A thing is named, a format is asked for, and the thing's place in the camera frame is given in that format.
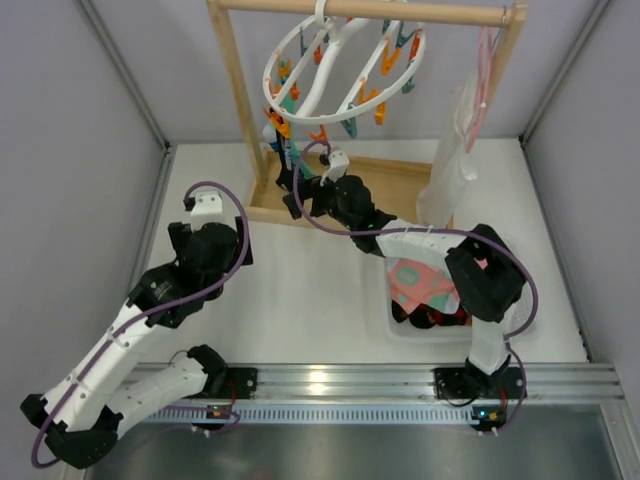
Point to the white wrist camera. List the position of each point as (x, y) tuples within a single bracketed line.
[(336, 163), (204, 208)]

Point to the white cloth garment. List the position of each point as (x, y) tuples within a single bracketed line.
[(451, 171)]

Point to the red black argyle sock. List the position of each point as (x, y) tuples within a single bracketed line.
[(425, 317)]

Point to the black white striped sock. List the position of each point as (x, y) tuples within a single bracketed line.
[(285, 177)]

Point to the mint green sock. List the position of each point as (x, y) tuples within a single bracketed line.
[(269, 135)]

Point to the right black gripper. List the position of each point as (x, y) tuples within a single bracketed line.
[(310, 195)]

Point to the orange clothes peg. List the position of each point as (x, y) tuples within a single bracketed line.
[(281, 125)]

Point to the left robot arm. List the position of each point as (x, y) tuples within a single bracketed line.
[(80, 420)]

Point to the pink wire hanger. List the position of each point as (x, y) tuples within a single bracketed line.
[(484, 71)]

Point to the aluminium mounting rail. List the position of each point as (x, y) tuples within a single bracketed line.
[(573, 383)]

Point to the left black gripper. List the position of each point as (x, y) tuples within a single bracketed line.
[(179, 235)]

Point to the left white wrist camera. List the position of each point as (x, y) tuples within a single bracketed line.
[(204, 208)]

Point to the pink teal sock front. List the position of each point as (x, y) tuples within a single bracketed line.
[(413, 284)]

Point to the perforated cable duct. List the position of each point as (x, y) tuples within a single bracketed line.
[(363, 413)]

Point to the white plastic basket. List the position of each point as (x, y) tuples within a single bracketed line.
[(405, 332)]

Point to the white round clip hanger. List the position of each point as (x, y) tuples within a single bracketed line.
[(318, 40)]

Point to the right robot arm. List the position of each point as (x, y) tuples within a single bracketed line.
[(487, 277)]

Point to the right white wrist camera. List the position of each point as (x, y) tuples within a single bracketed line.
[(336, 163)]

